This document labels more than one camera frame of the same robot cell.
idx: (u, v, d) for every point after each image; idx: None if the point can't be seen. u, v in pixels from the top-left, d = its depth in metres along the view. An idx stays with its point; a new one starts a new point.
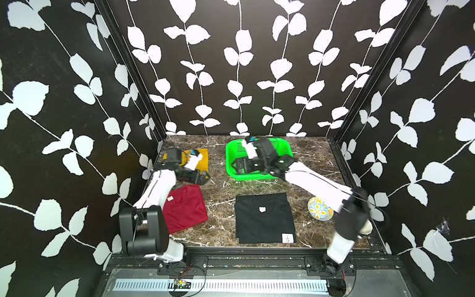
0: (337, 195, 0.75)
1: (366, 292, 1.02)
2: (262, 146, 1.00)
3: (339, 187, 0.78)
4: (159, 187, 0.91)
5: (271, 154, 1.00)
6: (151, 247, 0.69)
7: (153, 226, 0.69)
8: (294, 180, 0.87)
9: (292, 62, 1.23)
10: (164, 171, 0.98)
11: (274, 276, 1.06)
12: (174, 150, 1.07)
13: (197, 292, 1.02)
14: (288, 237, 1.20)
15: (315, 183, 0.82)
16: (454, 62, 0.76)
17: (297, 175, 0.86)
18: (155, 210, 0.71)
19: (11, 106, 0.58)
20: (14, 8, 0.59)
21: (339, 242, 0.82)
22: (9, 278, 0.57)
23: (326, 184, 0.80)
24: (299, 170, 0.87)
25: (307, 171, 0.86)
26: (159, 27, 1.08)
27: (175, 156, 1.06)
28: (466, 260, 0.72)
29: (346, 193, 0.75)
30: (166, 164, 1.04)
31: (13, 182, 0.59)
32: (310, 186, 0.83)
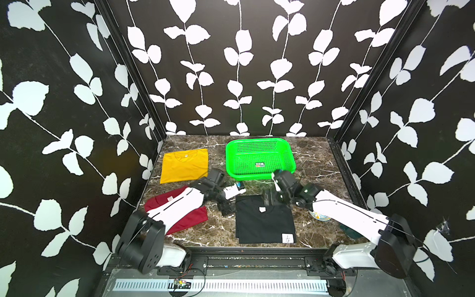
0: (371, 225, 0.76)
1: (367, 292, 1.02)
2: (283, 178, 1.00)
3: (373, 217, 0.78)
4: (182, 204, 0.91)
5: (294, 185, 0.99)
6: (137, 260, 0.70)
7: (148, 241, 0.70)
8: (323, 211, 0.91)
9: (292, 62, 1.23)
10: (193, 190, 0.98)
11: (274, 276, 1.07)
12: (217, 173, 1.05)
13: (197, 292, 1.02)
14: (288, 237, 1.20)
15: (344, 213, 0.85)
16: (454, 62, 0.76)
17: (325, 205, 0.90)
18: (159, 228, 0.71)
19: (11, 106, 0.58)
20: (14, 8, 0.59)
21: (357, 257, 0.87)
22: (9, 278, 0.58)
23: (358, 214, 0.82)
24: (326, 199, 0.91)
25: (335, 202, 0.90)
26: (159, 27, 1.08)
27: (214, 180, 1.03)
28: (466, 260, 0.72)
29: (381, 223, 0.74)
30: (201, 184, 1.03)
31: (13, 182, 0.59)
32: (341, 217, 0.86)
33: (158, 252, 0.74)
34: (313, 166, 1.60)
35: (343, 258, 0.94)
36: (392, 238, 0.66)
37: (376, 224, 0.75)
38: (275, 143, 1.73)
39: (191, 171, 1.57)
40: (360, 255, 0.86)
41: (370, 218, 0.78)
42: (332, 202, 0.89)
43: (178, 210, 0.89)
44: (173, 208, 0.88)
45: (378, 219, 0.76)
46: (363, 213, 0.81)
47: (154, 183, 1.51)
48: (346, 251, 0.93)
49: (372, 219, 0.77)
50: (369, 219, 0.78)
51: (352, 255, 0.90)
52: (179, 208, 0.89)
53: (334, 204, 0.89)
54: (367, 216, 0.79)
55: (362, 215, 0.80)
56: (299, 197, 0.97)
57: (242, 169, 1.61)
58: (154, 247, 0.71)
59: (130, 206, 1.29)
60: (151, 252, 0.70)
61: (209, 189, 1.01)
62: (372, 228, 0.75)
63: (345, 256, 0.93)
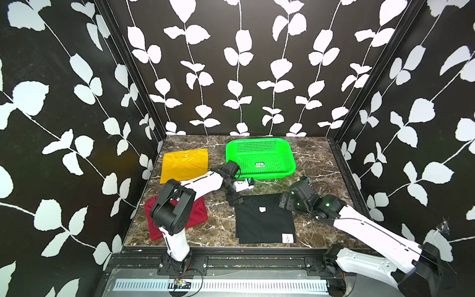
0: (402, 252, 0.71)
1: (367, 292, 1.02)
2: (300, 190, 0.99)
3: (405, 244, 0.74)
4: (206, 181, 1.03)
5: (312, 198, 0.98)
6: (168, 222, 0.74)
7: (180, 206, 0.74)
8: (347, 228, 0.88)
9: (292, 62, 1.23)
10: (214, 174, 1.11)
11: (274, 276, 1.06)
12: (234, 164, 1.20)
13: (196, 292, 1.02)
14: (288, 237, 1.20)
15: (372, 235, 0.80)
16: (454, 62, 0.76)
17: (350, 224, 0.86)
18: (190, 195, 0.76)
19: (11, 106, 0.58)
20: (14, 8, 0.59)
21: (370, 271, 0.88)
22: (8, 279, 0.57)
23: (387, 238, 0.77)
24: (352, 218, 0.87)
25: (361, 221, 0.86)
26: (159, 28, 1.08)
27: (231, 169, 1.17)
28: (466, 260, 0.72)
29: (414, 253, 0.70)
30: (219, 171, 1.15)
31: (13, 183, 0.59)
32: (367, 238, 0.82)
33: (187, 217, 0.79)
34: (313, 166, 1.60)
35: (350, 265, 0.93)
36: (427, 271, 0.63)
37: (409, 252, 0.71)
38: (275, 144, 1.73)
39: (191, 170, 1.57)
40: (374, 270, 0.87)
41: (402, 244, 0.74)
42: (358, 222, 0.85)
43: (205, 184, 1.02)
44: (200, 184, 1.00)
45: (411, 247, 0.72)
46: (393, 237, 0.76)
47: (154, 183, 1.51)
48: (357, 260, 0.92)
49: (404, 247, 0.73)
50: (400, 246, 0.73)
51: (362, 265, 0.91)
52: (204, 185, 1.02)
53: (360, 224, 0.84)
54: (396, 242, 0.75)
55: (392, 240, 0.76)
56: (319, 210, 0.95)
57: (241, 169, 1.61)
58: (185, 211, 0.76)
59: (130, 206, 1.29)
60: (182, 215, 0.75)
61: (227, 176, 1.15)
62: (404, 257, 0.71)
63: (355, 265, 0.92)
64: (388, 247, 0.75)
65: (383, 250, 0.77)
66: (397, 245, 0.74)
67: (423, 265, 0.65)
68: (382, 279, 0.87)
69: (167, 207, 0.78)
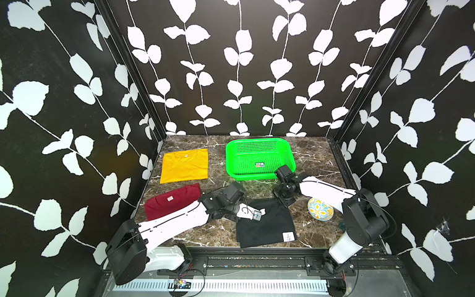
0: (341, 195, 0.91)
1: (367, 292, 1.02)
2: (280, 170, 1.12)
3: (342, 189, 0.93)
4: (183, 220, 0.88)
5: (289, 175, 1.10)
6: (115, 266, 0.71)
7: (125, 258, 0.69)
8: (305, 189, 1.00)
9: (292, 62, 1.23)
10: (200, 205, 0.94)
11: (275, 276, 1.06)
12: (234, 190, 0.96)
13: (197, 292, 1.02)
14: (289, 235, 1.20)
15: (323, 190, 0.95)
16: (454, 62, 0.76)
17: (307, 185, 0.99)
18: (140, 249, 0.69)
19: (11, 106, 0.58)
20: (15, 8, 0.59)
21: (346, 245, 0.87)
22: (8, 278, 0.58)
23: (332, 189, 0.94)
24: (308, 179, 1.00)
25: (316, 181, 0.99)
26: (159, 28, 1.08)
27: (229, 197, 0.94)
28: (467, 260, 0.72)
29: (348, 193, 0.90)
30: (213, 200, 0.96)
31: (13, 183, 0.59)
32: (318, 193, 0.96)
33: (138, 266, 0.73)
34: (313, 166, 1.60)
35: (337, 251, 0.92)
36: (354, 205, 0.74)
37: (345, 194, 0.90)
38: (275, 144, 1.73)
39: (191, 171, 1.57)
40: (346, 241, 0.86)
41: (340, 190, 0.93)
42: (313, 182, 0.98)
43: (177, 225, 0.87)
44: (166, 226, 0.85)
45: (346, 190, 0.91)
46: (335, 187, 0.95)
47: (154, 183, 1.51)
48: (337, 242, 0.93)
49: (341, 192, 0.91)
50: (339, 191, 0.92)
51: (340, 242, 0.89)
52: (174, 227, 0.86)
53: (315, 183, 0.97)
54: (337, 189, 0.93)
55: (335, 189, 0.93)
56: (292, 181, 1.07)
57: (242, 169, 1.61)
58: (133, 263, 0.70)
59: (130, 205, 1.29)
60: (129, 267, 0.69)
61: (220, 208, 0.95)
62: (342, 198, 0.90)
63: (337, 247, 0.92)
64: (333, 196, 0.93)
65: (329, 199, 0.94)
66: (338, 192, 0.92)
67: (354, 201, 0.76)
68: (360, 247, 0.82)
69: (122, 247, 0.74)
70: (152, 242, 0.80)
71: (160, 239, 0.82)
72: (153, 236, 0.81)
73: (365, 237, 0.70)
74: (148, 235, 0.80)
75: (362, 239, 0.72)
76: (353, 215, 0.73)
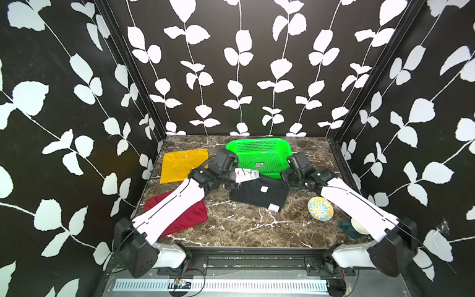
0: (378, 222, 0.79)
1: (367, 293, 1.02)
2: (297, 161, 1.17)
3: (384, 215, 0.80)
4: (177, 202, 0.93)
5: (305, 167, 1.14)
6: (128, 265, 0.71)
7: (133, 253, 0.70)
8: (332, 197, 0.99)
9: (292, 62, 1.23)
10: (190, 182, 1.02)
11: (274, 276, 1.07)
12: (224, 157, 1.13)
13: (197, 292, 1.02)
14: (274, 206, 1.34)
15: (354, 204, 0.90)
16: (454, 62, 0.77)
17: (336, 193, 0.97)
18: (141, 244, 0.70)
19: (10, 106, 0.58)
20: (14, 8, 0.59)
21: (356, 255, 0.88)
22: (8, 279, 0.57)
23: (367, 209, 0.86)
24: (339, 187, 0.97)
25: (347, 192, 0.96)
26: (159, 27, 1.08)
27: (221, 164, 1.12)
28: (467, 260, 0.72)
29: (389, 223, 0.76)
30: (203, 172, 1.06)
31: (13, 183, 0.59)
32: (349, 206, 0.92)
33: (149, 258, 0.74)
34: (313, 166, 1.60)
35: (343, 257, 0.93)
36: (396, 239, 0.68)
37: (385, 223, 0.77)
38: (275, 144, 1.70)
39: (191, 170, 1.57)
40: (357, 253, 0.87)
41: (380, 216, 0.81)
42: (344, 192, 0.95)
43: (175, 207, 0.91)
44: (162, 214, 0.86)
45: (388, 218, 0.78)
46: (375, 210, 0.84)
47: (154, 183, 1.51)
48: (346, 249, 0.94)
49: (381, 218, 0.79)
50: (378, 216, 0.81)
51: (350, 251, 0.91)
52: (171, 210, 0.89)
53: (346, 193, 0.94)
54: (376, 213, 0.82)
55: (372, 211, 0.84)
56: (310, 178, 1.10)
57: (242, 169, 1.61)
58: (143, 257, 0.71)
59: (130, 206, 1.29)
60: (140, 262, 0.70)
61: (214, 176, 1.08)
62: (378, 225, 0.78)
63: (344, 253, 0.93)
64: (368, 219, 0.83)
65: (360, 217, 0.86)
66: (375, 217, 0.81)
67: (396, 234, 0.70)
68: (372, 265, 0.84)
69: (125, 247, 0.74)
70: (152, 235, 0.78)
71: (159, 229, 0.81)
72: (151, 227, 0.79)
73: (395, 269, 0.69)
74: (145, 227, 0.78)
75: (391, 270, 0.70)
76: (394, 250, 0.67)
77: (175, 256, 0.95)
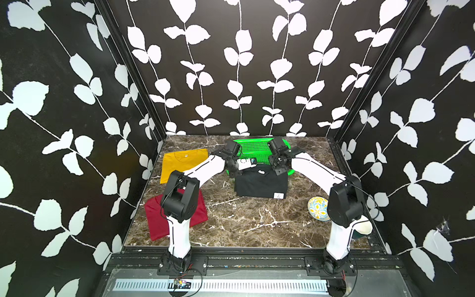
0: (329, 179, 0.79)
1: (367, 293, 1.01)
2: (273, 141, 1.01)
3: (334, 174, 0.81)
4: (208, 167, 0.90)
5: (282, 147, 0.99)
6: (178, 210, 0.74)
7: (187, 194, 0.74)
8: (300, 169, 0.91)
9: (292, 62, 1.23)
10: (215, 158, 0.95)
11: (274, 276, 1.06)
12: (235, 143, 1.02)
13: (196, 292, 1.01)
14: (279, 194, 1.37)
15: (313, 169, 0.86)
16: (454, 62, 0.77)
17: (299, 162, 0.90)
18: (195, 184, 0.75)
19: (11, 106, 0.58)
20: (15, 8, 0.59)
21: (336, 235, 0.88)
22: (9, 279, 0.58)
23: (321, 171, 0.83)
24: (302, 158, 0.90)
25: (309, 160, 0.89)
26: (159, 27, 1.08)
27: (232, 150, 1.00)
28: (467, 260, 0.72)
29: (338, 179, 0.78)
30: (221, 152, 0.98)
31: (13, 184, 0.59)
32: (308, 172, 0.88)
33: (195, 203, 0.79)
34: None
35: (333, 247, 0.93)
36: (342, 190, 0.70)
37: (334, 179, 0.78)
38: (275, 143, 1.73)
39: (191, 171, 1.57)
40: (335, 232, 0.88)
41: (331, 174, 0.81)
42: (305, 160, 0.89)
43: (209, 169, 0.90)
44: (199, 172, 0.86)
45: (338, 176, 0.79)
46: (326, 170, 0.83)
47: (154, 183, 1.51)
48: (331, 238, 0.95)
49: (331, 176, 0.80)
50: (329, 175, 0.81)
51: (332, 234, 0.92)
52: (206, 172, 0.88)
53: (307, 162, 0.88)
54: (328, 172, 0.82)
55: (325, 172, 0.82)
56: (283, 155, 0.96)
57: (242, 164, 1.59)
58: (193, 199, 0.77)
59: (130, 206, 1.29)
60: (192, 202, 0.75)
61: (229, 157, 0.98)
62: (328, 182, 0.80)
63: (331, 242, 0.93)
64: (322, 179, 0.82)
65: (317, 180, 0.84)
66: (327, 176, 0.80)
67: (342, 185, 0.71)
68: (346, 232, 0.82)
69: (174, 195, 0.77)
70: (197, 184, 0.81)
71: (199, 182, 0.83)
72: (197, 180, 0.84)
73: (344, 218, 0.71)
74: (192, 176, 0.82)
75: (342, 219, 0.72)
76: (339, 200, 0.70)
77: (185, 242, 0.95)
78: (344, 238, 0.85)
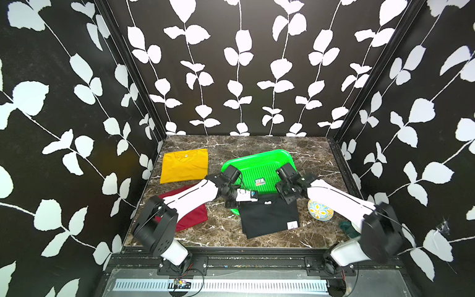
0: (357, 210, 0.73)
1: (367, 293, 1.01)
2: (282, 169, 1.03)
3: (361, 203, 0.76)
4: (198, 194, 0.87)
5: (293, 175, 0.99)
6: (149, 242, 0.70)
7: (161, 227, 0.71)
8: (316, 196, 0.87)
9: (292, 62, 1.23)
10: (207, 183, 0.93)
11: (274, 276, 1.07)
12: (233, 169, 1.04)
13: (197, 292, 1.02)
14: (293, 224, 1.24)
15: (335, 199, 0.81)
16: (454, 62, 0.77)
17: (316, 190, 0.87)
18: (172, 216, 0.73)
19: (11, 106, 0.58)
20: (15, 8, 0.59)
21: (351, 251, 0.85)
22: (9, 279, 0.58)
23: (347, 200, 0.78)
24: (320, 185, 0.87)
25: (328, 188, 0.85)
26: (159, 28, 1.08)
27: (230, 176, 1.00)
28: (467, 260, 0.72)
29: (367, 209, 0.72)
30: (217, 177, 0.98)
31: (13, 184, 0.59)
32: (330, 202, 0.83)
33: (169, 237, 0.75)
34: (313, 166, 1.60)
35: (340, 255, 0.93)
36: (374, 223, 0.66)
37: (363, 209, 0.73)
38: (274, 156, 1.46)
39: (191, 170, 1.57)
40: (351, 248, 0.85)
41: (358, 203, 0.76)
42: (324, 188, 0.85)
43: (196, 198, 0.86)
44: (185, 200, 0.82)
45: (366, 205, 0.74)
46: (352, 198, 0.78)
47: (154, 183, 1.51)
48: (342, 247, 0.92)
49: (359, 205, 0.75)
50: (357, 204, 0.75)
51: (345, 247, 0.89)
52: (193, 198, 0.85)
53: (326, 190, 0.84)
54: (354, 202, 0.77)
55: (351, 200, 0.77)
56: (296, 184, 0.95)
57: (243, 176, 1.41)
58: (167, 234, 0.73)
59: (130, 206, 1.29)
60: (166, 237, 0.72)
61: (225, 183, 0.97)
62: (358, 213, 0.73)
63: (341, 252, 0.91)
64: (348, 208, 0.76)
65: (342, 211, 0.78)
66: (354, 205, 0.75)
67: (374, 216, 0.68)
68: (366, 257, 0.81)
69: (148, 224, 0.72)
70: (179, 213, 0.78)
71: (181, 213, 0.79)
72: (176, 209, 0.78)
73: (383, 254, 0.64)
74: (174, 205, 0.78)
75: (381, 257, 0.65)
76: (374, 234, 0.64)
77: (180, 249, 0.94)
78: (360, 257, 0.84)
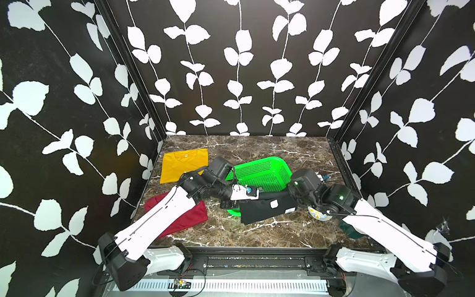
0: (419, 254, 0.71)
1: (366, 292, 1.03)
2: (307, 179, 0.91)
3: (423, 245, 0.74)
4: (164, 214, 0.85)
5: (320, 188, 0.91)
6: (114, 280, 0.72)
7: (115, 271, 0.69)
8: (363, 226, 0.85)
9: (292, 62, 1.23)
10: (178, 190, 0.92)
11: (274, 276, 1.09)
12: (219, 163, 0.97)
13: (198, 292, 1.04)
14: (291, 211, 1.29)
15: (389, 234, 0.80)
16: (454, 62, 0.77)
17: (367, 221, 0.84)
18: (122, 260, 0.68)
19: (11, 106, 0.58)
20: (15, 8, 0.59)
21: (370, 268, 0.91)
22: (8, 279, 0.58)
23: (404, 239, 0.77)
24: (368, 215, 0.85)
25: (378, 219, 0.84)
26: (159, 27, 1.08)
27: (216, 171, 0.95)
28: (467, 260, 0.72)
29: (431, 255, 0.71)
30: (193, 179, 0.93)
31: (13, 183, 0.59)
32: (382, 236, 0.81)
33: (135, 273, 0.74)
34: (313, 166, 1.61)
35: (349, 264, 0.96)
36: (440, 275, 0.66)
37: (426, 254, 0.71)
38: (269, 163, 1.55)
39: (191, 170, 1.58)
40: (373, 267, 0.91)
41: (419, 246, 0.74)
42: (374, 219, 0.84)
43: (160, 220, 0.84)
44: (145, 229, 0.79)
45: (428, 249, 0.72)
46: (410, 238, 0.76)
47: (154, 183, 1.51)
48: (356, 258, 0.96)
49: (421, 249, 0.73)
50: (417, 247, 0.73)
51: (360, 262, 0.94)
52: (156, 223, 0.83)
53: (377, 222, 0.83)
54: (414, 243, 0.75)
55: (410, 241, 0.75)
56: (329, 203, 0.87)
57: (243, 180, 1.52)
58: (127, 273, 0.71)
59: (130, 206, 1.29)
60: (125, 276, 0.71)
61: (208, 182, 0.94)
62: (420, 258, 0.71)
63: (354, 263, 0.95)
64: (405, 249, 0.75)
65: (397, 250, 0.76)
66: (415, 247, 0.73)
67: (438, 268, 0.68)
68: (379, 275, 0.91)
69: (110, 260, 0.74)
70: (134, 250, 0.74)
71: (142, 245, 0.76)
72: (133, 244, 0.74)
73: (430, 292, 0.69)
74: (127, 244, 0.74)
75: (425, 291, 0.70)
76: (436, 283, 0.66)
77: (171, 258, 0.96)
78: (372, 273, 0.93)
